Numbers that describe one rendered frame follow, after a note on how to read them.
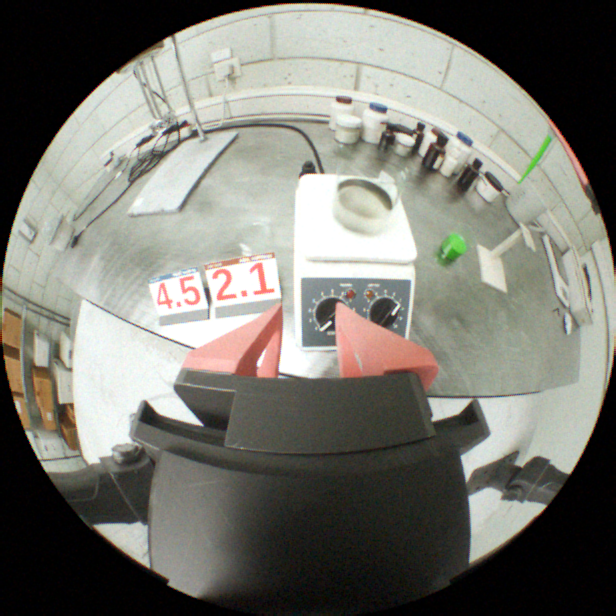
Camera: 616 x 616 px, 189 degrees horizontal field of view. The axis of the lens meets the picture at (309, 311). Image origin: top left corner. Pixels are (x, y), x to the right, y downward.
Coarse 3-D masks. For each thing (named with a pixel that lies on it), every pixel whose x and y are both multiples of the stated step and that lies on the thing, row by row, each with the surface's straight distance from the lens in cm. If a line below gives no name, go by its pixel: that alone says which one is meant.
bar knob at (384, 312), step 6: (378, 300) 22; (384, 300) 22; (390, 300) 22; (372, 306) 22; (378, 306) 22; (384, 306) 22; (390, 306) 22; (396, 306) 21; (372, 312) 22; (378, 312) 22; (384, 312) 22; (390, 312) 21; (396, 312) 21; (372, 318) 22; (378, 318) 22; (384, 318) 21; (390, 318) 21; (396, 318) 23; (378, 324) 21; (384, 324) 21; (390, 324) 23
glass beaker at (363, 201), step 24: (360, 144) 20; (384, 144) 20; (336, 168) 18; (360, 168) 22; (384, 168) 21; (408, 168) 19; (336, 192) 19; (360, 192) 16; (384, 192) 16; (336, 216) 20; (360, 216) 18; (384, 216) 19
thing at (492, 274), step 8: (520, 224) 42; (520, 232) 42; (528, 232) 43; (512, 240) 43; (528, 240) 40; (480, 248) 45; (496, 248) 46; (504, 248) 45; (480, 256) 44; (488, 256) 46; (496, 256) 47; (480, 264) 43; (488, 264) 45; (496, 264) 48; (488, 272) 44; (496, 272) 46; (488, 280) 43; (496, 280) 45; (504, 280) 48; (496, 288) 45; (504, 288) 47
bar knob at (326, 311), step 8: (320, 304) 21; (328, 304) 21; (336, 304) 21; (344, 304) 20; (320, 312) 21; (328, 312) 21; (320, 320) 21; (328, 320) 20; (320, 328) 20; (328, 328) 20
